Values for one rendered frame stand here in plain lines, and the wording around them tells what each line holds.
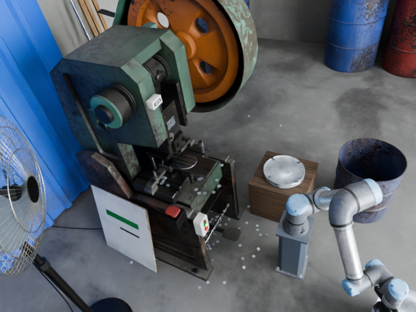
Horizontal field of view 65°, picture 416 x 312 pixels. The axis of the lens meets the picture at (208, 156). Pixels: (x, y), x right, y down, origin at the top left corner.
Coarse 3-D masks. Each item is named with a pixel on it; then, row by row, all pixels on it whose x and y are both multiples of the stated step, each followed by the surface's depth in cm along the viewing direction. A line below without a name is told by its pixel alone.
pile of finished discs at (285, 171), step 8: (272, 160) 242; (280, 160) 241; (288, 160) 240; (296, 160) 239; (264, 168) 237; (272, 168) 236; (280, 168) 234; (288, 168) 233; (296, 168) 233; (304, 168) 232; (264, 176) 234; (272, 176) 231; (280, 176) 230; (288, 176) 229; (296, 176) 228; (304, 176) 231; (272, 184) 229; (280, 184) 225; (288, 184) 224; (296, 184) 226
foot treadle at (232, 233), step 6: (210, 228) 235; (216, 228) 233; (222, 228) 232; (228, 228) 231; (234, 228) 230; (222, 234) 228; (228, 234) 227; (234, 234) 227; (240, 234) 226; (234, 240) 223
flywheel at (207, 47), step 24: (144, 0) 174; (168, 0) 171; (192, 0) 164; (216, 0) 157; (168, 24) 181; (192, 24) 174; (216, 24) 167; (192, 48) 181; (216, 48) 176; (240, 48) 169; (192, 72) 196; (216, 72) 187; (240, 72) 183; (216, 96) 195
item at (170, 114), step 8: (168, 104) 173; (168, 112) 174; (176, 112) 181; (168, 120) 176; (176, 120) 183; (168, 128) 177; (176, 128) 185; (176, 136) 183; (176, 144) 183; (168, 152) 185
